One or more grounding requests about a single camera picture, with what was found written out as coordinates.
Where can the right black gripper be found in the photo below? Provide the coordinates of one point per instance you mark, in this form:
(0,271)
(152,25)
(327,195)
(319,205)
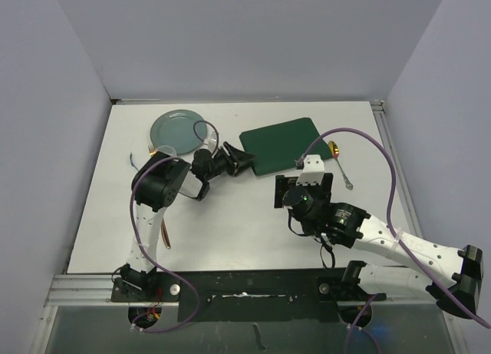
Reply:
(323,188)

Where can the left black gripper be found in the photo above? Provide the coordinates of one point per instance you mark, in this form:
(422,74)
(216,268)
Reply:
(238,161)

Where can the dark green placemat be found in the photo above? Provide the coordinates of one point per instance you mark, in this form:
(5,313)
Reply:
(277,147)

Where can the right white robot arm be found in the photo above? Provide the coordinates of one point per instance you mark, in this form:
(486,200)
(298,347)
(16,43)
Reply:
(448,276)

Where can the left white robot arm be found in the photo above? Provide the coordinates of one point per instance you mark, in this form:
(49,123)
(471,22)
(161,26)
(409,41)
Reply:
(153,190)

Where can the teal round plate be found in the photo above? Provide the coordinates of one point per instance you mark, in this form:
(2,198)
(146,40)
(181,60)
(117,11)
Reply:
(183,130)

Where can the clear plastic cup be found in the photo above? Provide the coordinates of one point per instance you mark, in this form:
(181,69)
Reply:
(167,150)

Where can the blue plastic spoon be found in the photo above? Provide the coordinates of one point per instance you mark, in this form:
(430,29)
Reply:
(132,163)

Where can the copper knife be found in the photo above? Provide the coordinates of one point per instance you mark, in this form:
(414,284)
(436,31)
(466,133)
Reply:
(164,234)

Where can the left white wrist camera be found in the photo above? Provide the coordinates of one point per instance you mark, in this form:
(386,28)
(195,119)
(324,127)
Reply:
(191,187)

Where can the gold fork green handle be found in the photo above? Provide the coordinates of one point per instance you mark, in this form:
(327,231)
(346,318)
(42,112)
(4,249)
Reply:
(151,150)

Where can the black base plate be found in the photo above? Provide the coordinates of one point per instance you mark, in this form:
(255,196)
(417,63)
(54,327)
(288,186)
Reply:
(265,296)

